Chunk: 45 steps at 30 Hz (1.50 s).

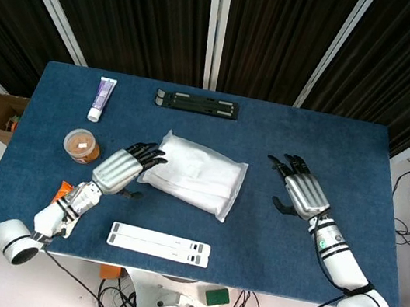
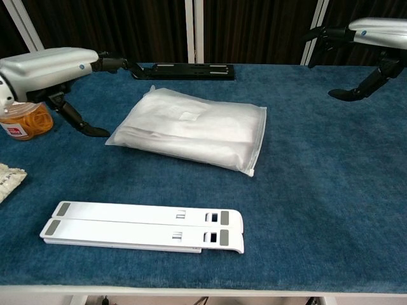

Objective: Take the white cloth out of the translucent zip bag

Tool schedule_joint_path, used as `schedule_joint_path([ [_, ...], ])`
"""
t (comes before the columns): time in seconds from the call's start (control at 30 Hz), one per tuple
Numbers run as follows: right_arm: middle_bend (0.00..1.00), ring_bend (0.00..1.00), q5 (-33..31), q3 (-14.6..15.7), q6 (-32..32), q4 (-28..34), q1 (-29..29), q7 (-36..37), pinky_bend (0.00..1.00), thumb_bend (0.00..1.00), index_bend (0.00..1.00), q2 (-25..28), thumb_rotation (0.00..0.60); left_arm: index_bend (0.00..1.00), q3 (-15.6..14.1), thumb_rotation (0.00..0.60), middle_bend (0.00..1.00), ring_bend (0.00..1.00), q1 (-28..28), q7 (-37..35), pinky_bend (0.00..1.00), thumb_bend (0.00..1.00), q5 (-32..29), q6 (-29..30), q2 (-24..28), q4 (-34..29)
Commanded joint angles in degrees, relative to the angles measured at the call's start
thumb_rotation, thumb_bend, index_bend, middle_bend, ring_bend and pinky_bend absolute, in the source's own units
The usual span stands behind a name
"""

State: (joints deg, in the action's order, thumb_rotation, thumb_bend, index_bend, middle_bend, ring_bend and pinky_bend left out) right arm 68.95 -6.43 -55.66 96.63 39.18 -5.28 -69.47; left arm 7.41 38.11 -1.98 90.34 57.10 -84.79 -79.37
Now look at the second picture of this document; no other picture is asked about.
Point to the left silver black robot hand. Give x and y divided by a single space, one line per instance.
47 68

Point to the black pleated curtain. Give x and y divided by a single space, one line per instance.
365 9
8 35
254 31
111 25

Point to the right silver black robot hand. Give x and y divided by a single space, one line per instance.
381 31

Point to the blue table mat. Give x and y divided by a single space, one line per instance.
302 174

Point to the black folding laptop stand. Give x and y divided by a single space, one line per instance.
190 71

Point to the clear jar of rubber bands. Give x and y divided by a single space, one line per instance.
28 122

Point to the white partition post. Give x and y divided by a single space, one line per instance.
194 31
27 25
314 28

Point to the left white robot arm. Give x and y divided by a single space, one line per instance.
4 93

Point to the white knitted cloth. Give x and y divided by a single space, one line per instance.
9 181

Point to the translucent plastic zip bag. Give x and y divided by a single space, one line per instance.
190 133

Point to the white folding laptop stand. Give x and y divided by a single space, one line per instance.
143 227

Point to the white garment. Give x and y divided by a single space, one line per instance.
197 127

